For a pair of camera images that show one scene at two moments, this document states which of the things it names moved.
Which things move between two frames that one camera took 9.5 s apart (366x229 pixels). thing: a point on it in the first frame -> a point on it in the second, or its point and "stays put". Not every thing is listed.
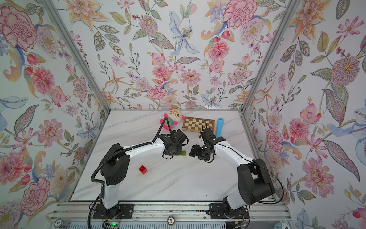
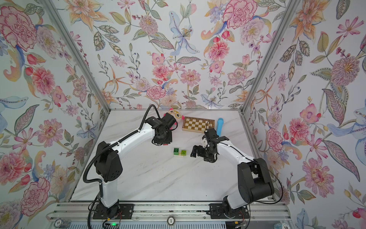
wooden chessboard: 195,124 stays put
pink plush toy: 173,117 stays put
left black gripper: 180,151 -> 158,142
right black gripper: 196,151 stays put
